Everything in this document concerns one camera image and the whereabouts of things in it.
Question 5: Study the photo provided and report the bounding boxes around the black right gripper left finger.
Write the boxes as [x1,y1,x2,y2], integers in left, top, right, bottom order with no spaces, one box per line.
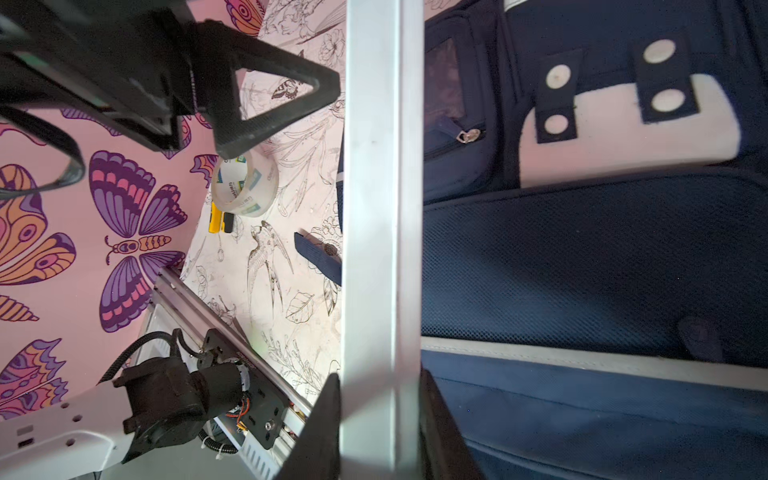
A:
[275,373,341,480]

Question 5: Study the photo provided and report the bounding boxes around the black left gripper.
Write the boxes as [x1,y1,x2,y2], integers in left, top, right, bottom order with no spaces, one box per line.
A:
[1,1,341,159]

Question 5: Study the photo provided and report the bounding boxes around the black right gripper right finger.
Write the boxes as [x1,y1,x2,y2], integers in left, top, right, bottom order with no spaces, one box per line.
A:
[419,369,483,480]

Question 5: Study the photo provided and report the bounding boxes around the navy blue student backpack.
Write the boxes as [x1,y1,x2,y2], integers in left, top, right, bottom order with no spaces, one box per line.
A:
[296,1,767,479]

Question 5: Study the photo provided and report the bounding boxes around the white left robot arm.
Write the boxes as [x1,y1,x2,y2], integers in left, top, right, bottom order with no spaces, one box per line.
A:
[1,1,340,479]

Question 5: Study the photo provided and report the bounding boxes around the clear tape roll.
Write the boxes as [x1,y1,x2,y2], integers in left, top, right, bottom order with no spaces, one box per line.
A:
[210,151,279,218]

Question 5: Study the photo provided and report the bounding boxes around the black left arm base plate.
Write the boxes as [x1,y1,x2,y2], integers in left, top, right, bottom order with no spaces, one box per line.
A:
[198,329,292,451]

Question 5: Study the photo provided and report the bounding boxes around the yellow handled pliers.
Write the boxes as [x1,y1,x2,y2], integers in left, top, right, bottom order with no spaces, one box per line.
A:
[208,203,235,234]

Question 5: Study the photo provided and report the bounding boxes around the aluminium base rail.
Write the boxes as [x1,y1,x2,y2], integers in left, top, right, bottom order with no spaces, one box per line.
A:
[143,268,312,479]

